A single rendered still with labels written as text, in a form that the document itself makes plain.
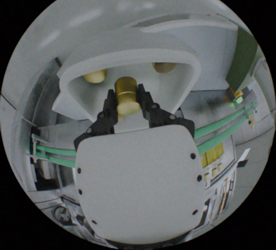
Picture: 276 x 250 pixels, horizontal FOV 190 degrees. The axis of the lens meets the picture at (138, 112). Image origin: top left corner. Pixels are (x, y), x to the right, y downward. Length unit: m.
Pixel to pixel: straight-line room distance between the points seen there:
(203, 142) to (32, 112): 0.96
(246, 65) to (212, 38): 0.15
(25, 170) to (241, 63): 1.12
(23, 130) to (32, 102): 0.22
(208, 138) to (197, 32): 0.30
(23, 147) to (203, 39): 0.92
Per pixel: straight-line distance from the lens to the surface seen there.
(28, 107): 0.78
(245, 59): 0.35
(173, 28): 0.18
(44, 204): 0.89
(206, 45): 0.24
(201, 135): 0.31
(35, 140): 0.55
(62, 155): 0.50
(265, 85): 0.40
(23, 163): 0.76
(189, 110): 0.28
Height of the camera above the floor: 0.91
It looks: 26 degrees down
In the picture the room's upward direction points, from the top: 170 degrees clockwise
